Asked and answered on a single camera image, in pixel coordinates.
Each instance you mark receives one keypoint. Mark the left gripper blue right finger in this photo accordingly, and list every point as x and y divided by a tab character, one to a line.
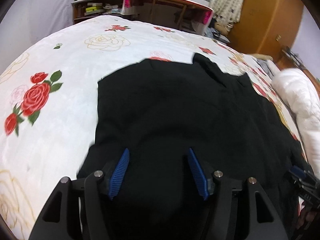
202	174

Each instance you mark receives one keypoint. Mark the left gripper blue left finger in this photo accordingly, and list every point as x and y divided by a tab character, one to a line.
114	172

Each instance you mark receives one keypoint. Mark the large black coat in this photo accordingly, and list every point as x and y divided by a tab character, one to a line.
159	111

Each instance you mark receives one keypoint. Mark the pile of clothes by desk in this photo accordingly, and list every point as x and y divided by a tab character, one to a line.
217	32

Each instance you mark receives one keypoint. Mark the white folded duvet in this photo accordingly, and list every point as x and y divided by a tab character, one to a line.
299	94

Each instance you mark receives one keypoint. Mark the floral rose bed blanket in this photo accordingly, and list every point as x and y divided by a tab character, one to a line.
49	101

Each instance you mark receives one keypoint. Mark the wooden headboard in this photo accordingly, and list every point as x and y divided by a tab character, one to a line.
289	59

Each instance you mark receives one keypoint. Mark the low shelf with clutter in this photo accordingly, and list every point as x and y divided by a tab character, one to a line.
86	9

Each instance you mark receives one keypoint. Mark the wooden desk with pink sides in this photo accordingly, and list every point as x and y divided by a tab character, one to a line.
183	15

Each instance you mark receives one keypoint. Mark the wooden wardrobe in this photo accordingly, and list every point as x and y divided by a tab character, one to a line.
266	26

